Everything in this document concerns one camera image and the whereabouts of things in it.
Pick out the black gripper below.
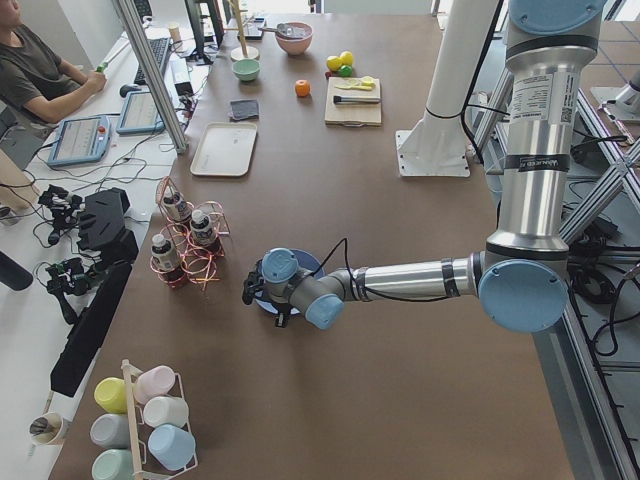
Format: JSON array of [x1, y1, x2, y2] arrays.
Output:
[[270, 299, 293, 328]]

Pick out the blue round plate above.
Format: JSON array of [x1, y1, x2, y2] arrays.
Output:
[[255, 248, 326, 314]]

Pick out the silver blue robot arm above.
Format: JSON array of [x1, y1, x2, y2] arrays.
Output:
[[243, 1, 604, 332]]

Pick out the front tea bottle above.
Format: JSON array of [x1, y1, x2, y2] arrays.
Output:
[[151, 233, 187, 289]]

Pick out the pink cup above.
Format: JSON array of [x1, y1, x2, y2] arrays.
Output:
[[133, 365, 175, 404]]

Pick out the white cup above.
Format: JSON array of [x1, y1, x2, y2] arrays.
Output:
[[143, 396, 189, 428]]

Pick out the blue cup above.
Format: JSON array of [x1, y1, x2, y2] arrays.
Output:
[[147, 424, 196, 471]]

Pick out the white cup rack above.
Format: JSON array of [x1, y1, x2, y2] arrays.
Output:
[[121, 359, 199, 480]]

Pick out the cream rabbit tray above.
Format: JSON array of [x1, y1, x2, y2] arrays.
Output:
[[190, 122, 257, 177]]

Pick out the yellow cup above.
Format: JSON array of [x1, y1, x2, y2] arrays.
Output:
[[94, 377, 127, 414]]

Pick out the grey cup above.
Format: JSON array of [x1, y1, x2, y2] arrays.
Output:
[[90, 413, 130, 449]]

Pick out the wooden cutting board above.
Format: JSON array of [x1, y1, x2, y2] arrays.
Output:
[[324, 77, 382, 127]]

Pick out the grey folded cloth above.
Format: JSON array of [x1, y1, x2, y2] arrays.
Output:
[[229, 99, 259, 121]]

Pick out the mint green cup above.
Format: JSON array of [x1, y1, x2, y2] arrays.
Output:
[[91, 449, 134, 480]]

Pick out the steel muddler black tip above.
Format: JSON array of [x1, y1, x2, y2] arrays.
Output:
[[332, 95, 381, 105]]

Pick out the orange mandarin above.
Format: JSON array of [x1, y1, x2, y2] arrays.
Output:
[[294, 79, 311, 98]]

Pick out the yellow plastic knife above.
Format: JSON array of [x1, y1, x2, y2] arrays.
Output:
[[335, 82, 375, 91]]

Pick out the right teach pendant tablet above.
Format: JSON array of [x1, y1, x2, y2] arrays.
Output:
[[116, 91, 165, 136]]

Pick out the teach pendant tablet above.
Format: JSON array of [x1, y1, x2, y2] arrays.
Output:
[[116, 91, 165, 136], [47, 115, 111, 167]]

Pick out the green bowl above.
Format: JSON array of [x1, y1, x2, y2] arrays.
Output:
[[232, 58, 261, 82]]

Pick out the green lime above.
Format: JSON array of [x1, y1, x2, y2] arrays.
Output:
[[337, 64, 353, 78]]

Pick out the whole lemon near strawberry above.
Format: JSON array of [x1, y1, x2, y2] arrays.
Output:
[[326, 56, 343, 72]]

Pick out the paper cup with tools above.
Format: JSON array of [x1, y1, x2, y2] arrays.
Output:
[[29, 412, 69, 446]]

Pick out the left teach pendant tablet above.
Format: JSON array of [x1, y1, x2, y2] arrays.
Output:
[[47, 115, 111, 167]]

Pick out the whole lemon outer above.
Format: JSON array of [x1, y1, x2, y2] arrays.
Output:
[[339, 51, 354, 66]]

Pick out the wooden stand round base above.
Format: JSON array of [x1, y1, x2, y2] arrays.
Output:
[[225, 0, 260, 62]]

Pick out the pink mixing bowl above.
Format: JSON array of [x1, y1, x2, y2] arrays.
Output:
[[275, 21, 313, 56]]

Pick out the black computer mouse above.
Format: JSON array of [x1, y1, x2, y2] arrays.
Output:
[[119, 84, 142, 98]]

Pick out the steel scoop in bowl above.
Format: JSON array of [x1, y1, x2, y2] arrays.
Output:
[[259, 23, 307, 40]]

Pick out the black keyboard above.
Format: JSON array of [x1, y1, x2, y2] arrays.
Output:
[[133, 37, 173, 86]]

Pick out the seated person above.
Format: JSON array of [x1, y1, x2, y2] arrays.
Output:
[[1, 1, 107, 124]]

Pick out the copper wire bottle rack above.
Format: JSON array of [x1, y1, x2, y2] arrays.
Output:
[[156, 177, 230, 288]]

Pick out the aluminium frame post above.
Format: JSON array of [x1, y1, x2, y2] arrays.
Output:
[[114, 0, 188, 154]]

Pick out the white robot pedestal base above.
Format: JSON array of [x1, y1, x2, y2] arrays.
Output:
[[396, 0, 502, 177]]

